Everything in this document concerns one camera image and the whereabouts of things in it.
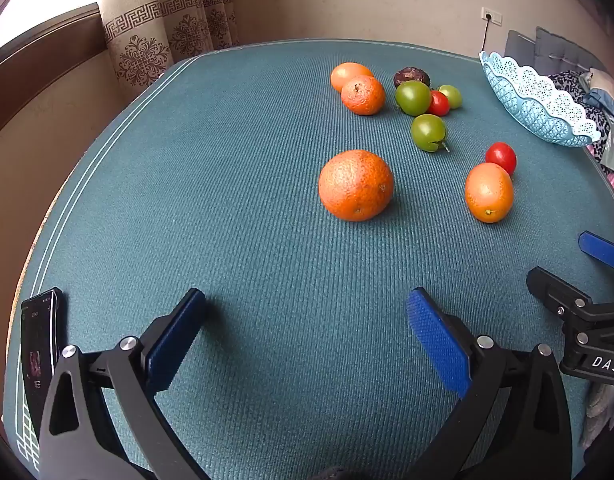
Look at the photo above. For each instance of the pile of clothes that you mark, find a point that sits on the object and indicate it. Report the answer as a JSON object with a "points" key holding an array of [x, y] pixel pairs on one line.
{"points": [[598, 152]]}

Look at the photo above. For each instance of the light blue lattice basket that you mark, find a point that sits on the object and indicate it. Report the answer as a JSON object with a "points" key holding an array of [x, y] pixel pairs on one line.
{"points": [[537, 105]]}

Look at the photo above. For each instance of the leopard print cloth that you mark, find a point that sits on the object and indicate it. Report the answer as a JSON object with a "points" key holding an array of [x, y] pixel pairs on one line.
{"points": [[567, 85]]}

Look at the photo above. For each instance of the smooth orange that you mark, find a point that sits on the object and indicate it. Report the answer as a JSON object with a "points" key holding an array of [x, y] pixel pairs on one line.
{"points": [[488, 192]]}

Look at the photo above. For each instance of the white wall socket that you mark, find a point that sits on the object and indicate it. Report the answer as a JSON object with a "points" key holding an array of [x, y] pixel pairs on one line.
{"points": [[491, 15]]}

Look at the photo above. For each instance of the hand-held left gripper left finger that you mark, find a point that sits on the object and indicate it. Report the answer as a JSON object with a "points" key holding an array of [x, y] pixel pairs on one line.
{"points": [[177, 335]]}

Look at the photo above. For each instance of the window with brown frame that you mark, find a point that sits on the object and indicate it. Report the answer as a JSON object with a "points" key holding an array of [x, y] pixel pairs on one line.
{"points": [[37, 60]]}

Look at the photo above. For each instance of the large green tomato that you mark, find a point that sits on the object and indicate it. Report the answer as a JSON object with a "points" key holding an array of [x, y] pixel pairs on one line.
{"points": [[412, 98]]}

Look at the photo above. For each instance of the large orange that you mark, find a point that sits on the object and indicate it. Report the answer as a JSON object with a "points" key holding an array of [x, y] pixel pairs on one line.
{"points": [[356, 185]]}

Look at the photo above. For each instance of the person's right hand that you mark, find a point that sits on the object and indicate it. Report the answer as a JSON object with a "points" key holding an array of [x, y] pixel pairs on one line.
{"points": [[599, 410]]}

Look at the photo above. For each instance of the pale green tomato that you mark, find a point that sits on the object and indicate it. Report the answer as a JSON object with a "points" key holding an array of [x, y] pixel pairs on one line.
{"points": [[452, 95]]}

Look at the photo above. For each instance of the grey-blue quilted cushion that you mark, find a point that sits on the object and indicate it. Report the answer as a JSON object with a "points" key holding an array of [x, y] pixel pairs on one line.
{"points": [[562, 50]]}

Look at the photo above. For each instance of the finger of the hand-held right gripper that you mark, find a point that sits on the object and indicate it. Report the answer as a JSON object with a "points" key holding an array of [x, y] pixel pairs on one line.
{"points": [[599, 249], [557, 292]]}

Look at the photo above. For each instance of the green tomato with stem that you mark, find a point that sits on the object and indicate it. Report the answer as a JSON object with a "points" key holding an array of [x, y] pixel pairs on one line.
{"points": [[427, 131]]}

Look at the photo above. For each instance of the red cherry tomato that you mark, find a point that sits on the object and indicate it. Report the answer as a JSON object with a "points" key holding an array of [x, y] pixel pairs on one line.
{"points": [[501, 156], [439, 104]]}

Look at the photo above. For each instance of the beige patterned curtain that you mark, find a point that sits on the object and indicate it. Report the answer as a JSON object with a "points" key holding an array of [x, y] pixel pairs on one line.
{"points": [[152, 20]]}

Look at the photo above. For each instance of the dark brown wrinkled fruit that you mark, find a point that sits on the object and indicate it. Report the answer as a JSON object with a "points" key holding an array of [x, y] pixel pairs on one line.
{"points": [[412, 75]]}

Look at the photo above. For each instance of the orange with dark stem spot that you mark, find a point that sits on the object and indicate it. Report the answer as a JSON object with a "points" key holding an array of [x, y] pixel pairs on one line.
{"points": [[363, 96]]}

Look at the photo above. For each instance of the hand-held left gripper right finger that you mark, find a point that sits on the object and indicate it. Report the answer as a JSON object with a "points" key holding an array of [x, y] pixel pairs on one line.
{"points": [[437, 340]]}

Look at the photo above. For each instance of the blue denim cloth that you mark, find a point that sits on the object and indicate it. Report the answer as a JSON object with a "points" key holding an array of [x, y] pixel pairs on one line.
{"points": [[606, 99]]}

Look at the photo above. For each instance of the white cloth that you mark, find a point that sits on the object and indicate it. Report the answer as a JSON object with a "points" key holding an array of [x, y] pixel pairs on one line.
{"points": [[601, 79]]}

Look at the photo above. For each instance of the black smartphone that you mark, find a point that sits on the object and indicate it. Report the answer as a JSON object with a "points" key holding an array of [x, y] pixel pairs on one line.
{"points": [[39, 340]]}

